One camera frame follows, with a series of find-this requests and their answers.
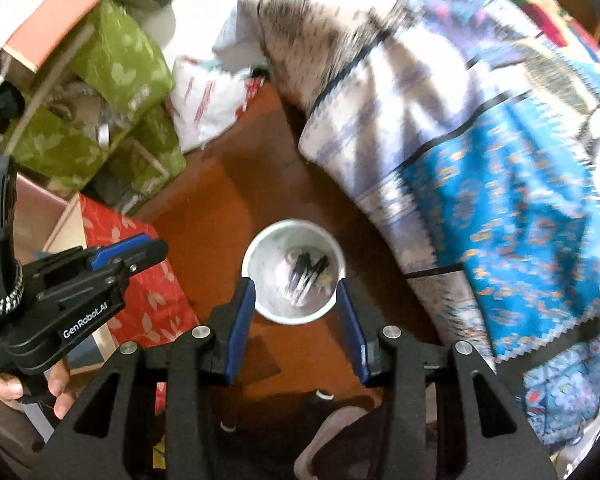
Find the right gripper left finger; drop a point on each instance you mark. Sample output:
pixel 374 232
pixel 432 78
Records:
pixel 144 415

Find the black marker pen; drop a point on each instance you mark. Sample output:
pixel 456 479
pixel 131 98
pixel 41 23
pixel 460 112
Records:
pixel 305 274

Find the person's left hand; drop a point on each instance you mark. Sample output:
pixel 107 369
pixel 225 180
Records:
pixel 58 385

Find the person's dark trouser legs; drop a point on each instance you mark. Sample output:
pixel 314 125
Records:
pixel 294 436

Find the green leaf-pattern storage bag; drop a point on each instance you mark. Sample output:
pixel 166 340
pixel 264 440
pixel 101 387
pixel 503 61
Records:
pixel 95 120

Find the blue patterned bed quilt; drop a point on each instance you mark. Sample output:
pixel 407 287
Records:
pixel 468 132

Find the white plastic shopping bag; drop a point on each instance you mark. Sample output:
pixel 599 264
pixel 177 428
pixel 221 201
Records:
pixel 206 100

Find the orange box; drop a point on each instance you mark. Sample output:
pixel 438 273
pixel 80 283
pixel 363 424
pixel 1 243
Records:
pixel 34 41

